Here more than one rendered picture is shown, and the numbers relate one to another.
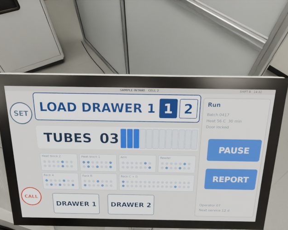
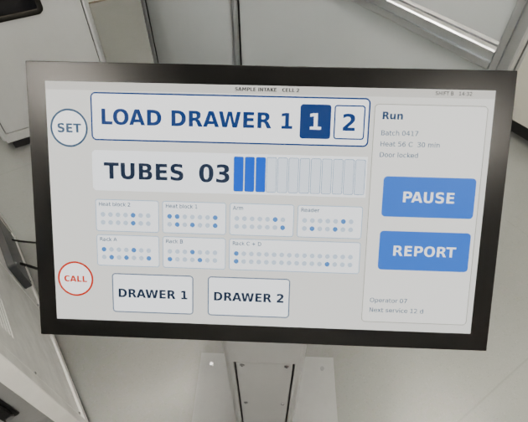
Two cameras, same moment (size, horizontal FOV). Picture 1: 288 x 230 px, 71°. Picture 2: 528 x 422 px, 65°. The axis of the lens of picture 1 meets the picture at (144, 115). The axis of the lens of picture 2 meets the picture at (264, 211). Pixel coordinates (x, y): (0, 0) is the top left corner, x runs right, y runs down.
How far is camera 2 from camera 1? 0.14 m
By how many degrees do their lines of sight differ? 4
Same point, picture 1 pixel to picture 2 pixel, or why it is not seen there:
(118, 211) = (226, 310)
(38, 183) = (89, 254)
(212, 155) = (391, 207)
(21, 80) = (73, 70)
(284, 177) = not seen: outside the picture
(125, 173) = (240, 238)
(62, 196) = (129, 280)
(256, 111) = (464, 128)
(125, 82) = (243, 75)
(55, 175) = (120, 239)
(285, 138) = not seen: outside the picture
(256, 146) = (466, 190)
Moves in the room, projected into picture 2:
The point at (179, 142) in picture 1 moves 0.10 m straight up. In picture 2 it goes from (334, 181) to (349, 102)
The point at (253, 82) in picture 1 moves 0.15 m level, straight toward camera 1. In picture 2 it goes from (458, 77) to (392, 151)
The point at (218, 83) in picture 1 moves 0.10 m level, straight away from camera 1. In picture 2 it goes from (398, 79) to (422, 38)
